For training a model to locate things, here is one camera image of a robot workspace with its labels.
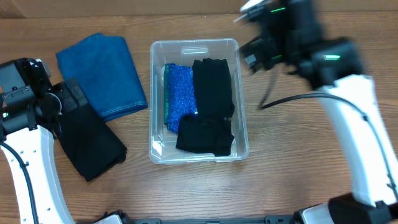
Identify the blue towel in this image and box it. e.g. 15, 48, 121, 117
56, 33, 148, 122

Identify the black cloth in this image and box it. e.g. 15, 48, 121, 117
58, 104, 127, 182
176, 114, 234, 157
192, 58, 235, 118

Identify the sparkly blue green garment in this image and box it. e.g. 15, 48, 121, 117
164, 63, 198, 133

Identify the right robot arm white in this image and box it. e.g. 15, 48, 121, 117
240, 0, 397, 223

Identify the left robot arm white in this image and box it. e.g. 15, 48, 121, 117
1, 58, 74, 223

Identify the clear plastic storage bin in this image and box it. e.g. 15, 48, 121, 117
149, 38, 249, 164

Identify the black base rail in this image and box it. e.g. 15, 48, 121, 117
93, 210, 299, 224

